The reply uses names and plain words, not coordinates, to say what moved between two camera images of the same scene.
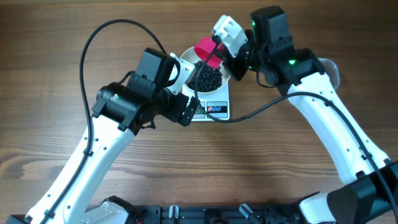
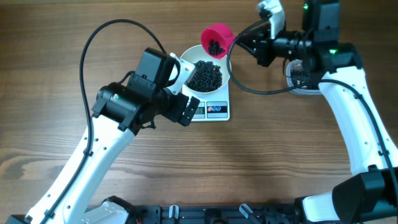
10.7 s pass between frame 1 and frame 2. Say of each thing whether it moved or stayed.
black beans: stayed
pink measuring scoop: moved
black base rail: stayed
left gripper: stayed
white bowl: stayed
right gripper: moved
